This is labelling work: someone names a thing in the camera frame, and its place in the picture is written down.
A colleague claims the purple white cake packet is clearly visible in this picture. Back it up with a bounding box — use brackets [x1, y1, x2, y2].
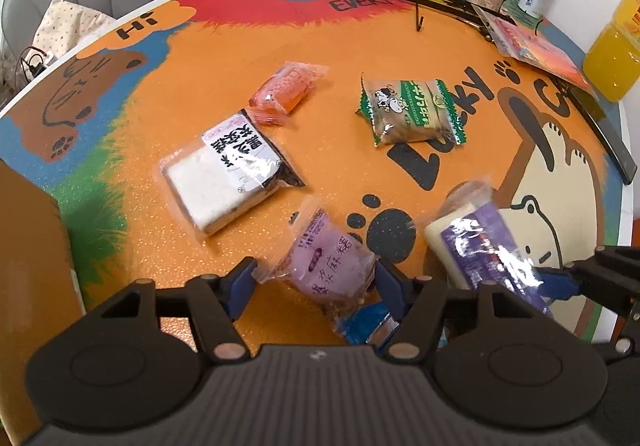
[411, 181, 553, 317]

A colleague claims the green brown biscuit packet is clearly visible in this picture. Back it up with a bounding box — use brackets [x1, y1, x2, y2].
[356, 73, 468, 147]

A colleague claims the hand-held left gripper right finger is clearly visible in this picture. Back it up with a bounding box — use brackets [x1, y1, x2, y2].
[375, 258, 553, 361]

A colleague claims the black phone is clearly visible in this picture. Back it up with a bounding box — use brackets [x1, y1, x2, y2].
[567, 88, 638, 185]

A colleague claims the white rice cake packet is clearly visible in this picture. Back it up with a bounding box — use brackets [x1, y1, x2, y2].
[159, 108, 307, 237]

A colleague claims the orange snack packet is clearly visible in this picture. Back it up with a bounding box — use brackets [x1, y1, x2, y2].
[247, 62, 331, 127]

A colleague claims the black charger with cables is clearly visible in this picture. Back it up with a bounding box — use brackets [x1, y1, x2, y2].
[17, 47, 56, 79]

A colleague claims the blue foil snack packet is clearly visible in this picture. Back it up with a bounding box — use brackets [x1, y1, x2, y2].
[332, 301, 401, 347]

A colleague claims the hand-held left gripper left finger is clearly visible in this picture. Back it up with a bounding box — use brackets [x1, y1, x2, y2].
[87, 256, 258, 362]

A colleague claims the cardboard box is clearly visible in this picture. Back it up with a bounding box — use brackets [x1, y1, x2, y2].
[0, 158, 87, 432]

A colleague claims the orange juice bottle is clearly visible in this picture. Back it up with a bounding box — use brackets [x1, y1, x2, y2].
[582, 0, 640, 102]

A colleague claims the dotted cream cushion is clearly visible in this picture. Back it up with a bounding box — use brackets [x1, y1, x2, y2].
[31, 0, 118, 61]

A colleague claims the red flat packet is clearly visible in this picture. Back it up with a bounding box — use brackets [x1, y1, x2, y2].
[472, 6, 596, 91]

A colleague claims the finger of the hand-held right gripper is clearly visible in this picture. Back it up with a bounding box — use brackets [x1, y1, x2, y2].
[592, 245, 640, 269]
[534, 260, 640, 317]

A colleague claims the purple mochi packet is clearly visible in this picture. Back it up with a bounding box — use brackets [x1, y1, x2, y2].
[252, 196, 378, 321]

